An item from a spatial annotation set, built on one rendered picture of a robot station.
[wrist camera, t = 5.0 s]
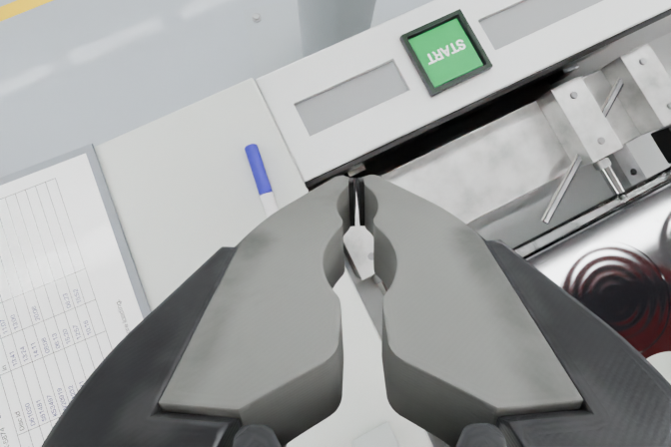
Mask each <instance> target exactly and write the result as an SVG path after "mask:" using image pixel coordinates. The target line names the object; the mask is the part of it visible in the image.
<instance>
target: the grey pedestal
mask: <svg viewBox="0 0 671 447"><path fill-rule="evenodd" d="M375 2H376V0H290V1H285V2H280V3H275V4H270V5H265V6H260V7H255V8H250V9H245V10H243V13H244V18H245V22H246V27H247V31H248V35H249V40H250V44H251V49H252V53H253V58H254V62H255V67H256V71H257V75H258V78H260V77H262V76H265V75H267V74H269V73H270V72H273V71H275V70H277V69H280V68H282V67H284V66H286V65H289V64H291V63H293V62H295V61H298V60H300V59H302V58H304V57H307V56H309V55H311V54H313V53H316V52H318V51H320V50H322V49H325V48H327V47H329V46H331V45H334V44H336V43H338V42H341V41H343V40H345V39H347V38H350V37H352V36H354V35H356V34H359V33H361V32H363V31H365V30H368V29H370V28H372V27H374V26H377V25H379V21H378V17H377V13H376V10H375Z"/></svg>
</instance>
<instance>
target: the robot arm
mask: <svg viewBox="0 0 671 447"><path fill-rule="evenodd" d="M355 196H356V198H357V207H358V217H359V226H365V228H366V229H367V230H368V231H369V232H370V233H371V235H372V236H373V270H374V273H375V274H376V275H377V276H378V277H379V278H380V279H381V280H382V281H383V283H384V284H385V285H386V287H387V288H388V291H387V292H386V294H385V295H384V297H383V300H382V340H381V359H382V367H383V375H384V383H385V390H386V397H387V401H388V403H389V405H390V407H391V408H392V409H393V410H394V411H395V412H396V413H397V414H398V415H400V416H401V417H403V418H405V419H407V420H408V421H410V422H412V423H413V424H415V425H417V426H419V427H420V428H422V429H424V430H425V431H427V432H429V433H431V434H432V435H434V436H436V437H437V438H439V439H441V440H442V441H443V442H444V444H445V447H671V384H670V383H669V382H668V381H667V380H666V379H665V378H664V377H663V375H662V374H661V373H660V372H659V371H658V370H657V369H656V368H655V367H654V366H653V365H652V364H651V363H650V362H649V361H648V360H647V359H646V358H645V357H644V356H643V355H642V354H641V353H640V352H639V351H638V350H636V349H635V348H634V347H633V346H632V345H631V344H630V343H629V342H628V341H627V340H626V339H624V338H623V337H622V336H621V335H620V334H619V333H618V332H616V331H615V330H614V329H613V328H612V327H610V326H609V325H608V324H607V323H606V322H604V321H603V320H602V319H601V318H599V317H598V316H597V315H596V314H594V313H593V312H592V311H591V310H589V309H588V308H587V307H585V306H584V305H583V304H582V303H580V302H579V301H578V300H577V299H575V298H574V297H573V296H572V295H570V294H569V293H568V292H566V291H565V290H564V289H563V288H561V287H560V286H559V285H558V284H556V283H555V282H554V281H553V280H551V279H550V278H549V277H547V276H546V275H545V274H544V273H542V272H541V271H540V270H539V269H537V268H536V267H535V266H534V265H532V264H531V263H530V262H528V261H527V260H526V259H525V258H523V257H522V256H521V255H520V254H518V253H517V252H516V251H515V250H513V249H512V248H511V247H509V246H508V245H507V244H506V243H504V242H503V241H502V240H501V239H498V240H486V239H484V238H483V237H482V236H481V235H480V234H478V233H477V232H476V231H475V230H473V229H472V228H471V227H470V226H468V225H467V224H466V223H464V222H463V221H461V220H460V219H459V218H457V217H456V216H454V215H453V214H451V213H450V212H448V211H446V210H445V209H443V208H441V207H439V206H438V205H436V204H434V203H432V202H430V201H428V200H426V199H424V198H422V197H420V196H418V195H416V194H414V193H412V192H410V191H408V190H406V189H403V188H401V187H399V186H397V185H395V184H393V183H391V182H389V181H387V180H385V179H383V178H381V177H379V176H376V175H368V176H364V177H362V178H357V179H355V178H349V177H345V176H337V177H334V178H332V179H331V180H329V181H327V182H326V183H324V184H322V185H320V186H319V187H317V188H315V189H314V190H312V191H310V192H308V193H307V194H305V195H303V196H302V197H300V198H298V199H296V200H295V201H293V202H291V203H290V204H288V205H286V206H284V207H283V208H281V209H280V210H278V211H276V212H275V213H273V214H272V215H271V216H269V217H268V218H267V219H265V220H264V221H263V222H261V223H260V224H259V225H258V226H256V227H255V228H254V229H253V230H252V231H251V232H249V233H248V234H247V235H246V236H245V237H244V238H243V239H242V240H241V241H240V242H239V243H238V244H237V245H236V246H222V247H221V248H220V249H218V250H217V251H216V252H215V253H214V254H213V255H212V256H211V257H210V258H209V259H208V260H207V261H206V262H204V263H203V264H202V265H201V266H200V267H199V268H198V269H197V270H196V271H195V272H194V273H193V274H192V275H191V276H189V277H188V278H187V279H186V280H185V281H184V282H183V283H182V284H181V285H180V286H179V287H178V288H177V289H175V290H174V291H173V292H172V293H171V294H170V295H169V296H168V297H167V298H166V299H165V300H164V301H163V302H161V303H160V304H159V305H158V306H157V307H156V308H155V309H154V310H153V311H152V312H151V313H150V314H149V315H147V316H146V317H145V318H144V319H143V320H142V321H141V322H140V323H139V324H138V325H137V326H136V327H135V328H134V329H133V330H131V331H130V332H129V333H128V334H127V335H126V336H125V337H124V338H123V339H122V340H121V341H120V342H119V343H118V344H117V346H116V347H115V348H114V349H113V350H112V351H111V352H110V353H109V354H108V355H107V356H106V357H105V359H104V360H103V361H102V362H101V363H100V364H99V366H98V367H97V368H96V369H95V370H94V371H93V373H92V374H91V375H90V376H89V378H88V379H87V380H86V381H85V383H84V384H83V385H82V387H81V388H80V389H79V390H78V392H77V393H76V395H75V396H74V397H73V399H72V400H71V401H70V403H69V404H68V406H67V407H66V409H65V410H64V411H63V413H62V414H61V416H60V417H59V419H58V420H57V422H56V423H55V425H54V427H53V428H52V430H51V431H50V433H49V435H48V436H47V438H46V439H45V441H44V443H43V445H42V446H41V447H287V444H288V443H289V442H291V441H292V440H293V439H295V438H296V437H298V436H300V435H301V434H303V433H304V432H306V431H308V430H309V429H311V428H312V427H314V426H315V425H317V424H319V423H320V422H322V421H323V420H325V419H327V418H328V417H330V416H331V415H333V414H334V413H335V412H336V410H337V409H338V407H339V405H340V403H341V398H342V379H343V342H342V325H341V308H340V300H339V297H338V296H337V294H336V293H335V292H334V291H333V288H334V286H335V285H336V283H337V282H338V280H339V279H340V278H341V277H342V276H343V274H344V252H343V236H344V235H345V234H346V232H347V231H348V230H349V228H350V227H351V226H355Z"/></svg>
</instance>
